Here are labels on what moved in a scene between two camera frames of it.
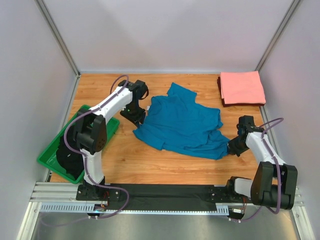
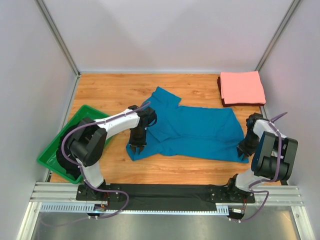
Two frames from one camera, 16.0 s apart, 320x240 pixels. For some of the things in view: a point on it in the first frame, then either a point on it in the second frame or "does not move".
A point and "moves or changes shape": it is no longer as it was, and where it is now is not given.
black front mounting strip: (165, 197) does not move
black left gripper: (133, 115) → (137, 143)
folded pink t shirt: (242, 87) does not move
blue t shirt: (176, 122) moves or changes shape
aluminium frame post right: (274, 43) does not move
